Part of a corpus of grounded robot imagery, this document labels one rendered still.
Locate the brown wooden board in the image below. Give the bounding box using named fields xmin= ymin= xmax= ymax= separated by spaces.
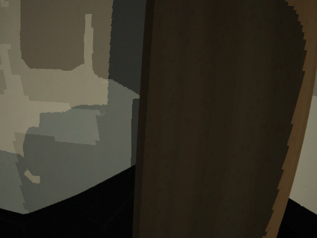
xmin=132 ymin=0 xmax=317 ymax=238

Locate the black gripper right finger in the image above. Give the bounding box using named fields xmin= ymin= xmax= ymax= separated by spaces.
xmin=277 ymin=198 xmax=317 ymax=238

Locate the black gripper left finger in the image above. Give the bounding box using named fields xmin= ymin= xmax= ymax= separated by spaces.
xmin=0 ymin=165 xmax=137 ymax=238

